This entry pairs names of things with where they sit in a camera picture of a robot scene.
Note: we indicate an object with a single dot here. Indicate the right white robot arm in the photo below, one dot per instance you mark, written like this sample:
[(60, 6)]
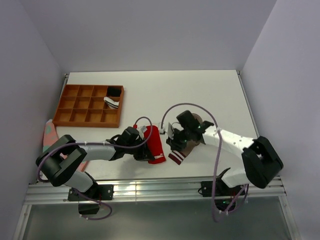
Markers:
[(260, 161)]

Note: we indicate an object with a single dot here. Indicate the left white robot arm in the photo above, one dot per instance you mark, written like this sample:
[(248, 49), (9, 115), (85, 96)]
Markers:
[(60, 162)]

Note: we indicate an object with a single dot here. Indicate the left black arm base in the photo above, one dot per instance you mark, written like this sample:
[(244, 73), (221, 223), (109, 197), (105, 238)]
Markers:
[(101, 192)]

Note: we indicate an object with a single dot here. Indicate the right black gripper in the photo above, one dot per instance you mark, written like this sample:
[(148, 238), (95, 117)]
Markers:
[(174, 144)]

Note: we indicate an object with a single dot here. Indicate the white black rolled sock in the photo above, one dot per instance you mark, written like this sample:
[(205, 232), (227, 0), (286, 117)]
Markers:
[(111, 103)]

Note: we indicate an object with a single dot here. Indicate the pink patterned sock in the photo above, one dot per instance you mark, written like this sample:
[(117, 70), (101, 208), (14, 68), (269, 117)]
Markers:
[(50, 135)]

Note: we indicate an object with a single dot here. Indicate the aluminium frame rail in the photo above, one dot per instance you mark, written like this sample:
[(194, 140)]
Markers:
[(148, 190)]

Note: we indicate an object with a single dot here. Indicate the orange compartment tray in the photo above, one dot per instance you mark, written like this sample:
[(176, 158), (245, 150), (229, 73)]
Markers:
[(83, 105)]

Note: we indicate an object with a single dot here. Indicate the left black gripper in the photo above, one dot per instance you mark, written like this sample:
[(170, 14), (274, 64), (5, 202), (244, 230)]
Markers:
[(143, 156)]

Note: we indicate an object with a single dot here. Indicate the red christmas sock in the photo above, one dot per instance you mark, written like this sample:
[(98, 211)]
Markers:
[(155, 145)]

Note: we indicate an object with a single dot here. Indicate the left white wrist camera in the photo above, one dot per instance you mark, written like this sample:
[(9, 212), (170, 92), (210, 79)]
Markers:
[(141, 130)]

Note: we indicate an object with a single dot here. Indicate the brown striped sock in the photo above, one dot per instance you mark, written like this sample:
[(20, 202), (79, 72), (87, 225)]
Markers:
[(179, 157)]

